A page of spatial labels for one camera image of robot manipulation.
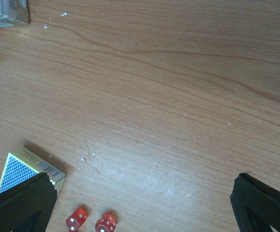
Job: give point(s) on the red die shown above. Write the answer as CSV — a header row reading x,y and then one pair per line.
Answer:
x,y
107,223
77,219

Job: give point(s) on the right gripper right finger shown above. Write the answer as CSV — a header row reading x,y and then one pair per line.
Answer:
x,y
256,206

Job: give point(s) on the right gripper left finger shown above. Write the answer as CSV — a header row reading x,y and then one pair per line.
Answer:
x,y
27,207

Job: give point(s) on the aluminium poker case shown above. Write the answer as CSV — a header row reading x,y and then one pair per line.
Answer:
x,y
14,13

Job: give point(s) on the blue playing card box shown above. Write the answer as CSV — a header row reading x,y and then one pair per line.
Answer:
x,y
22,164

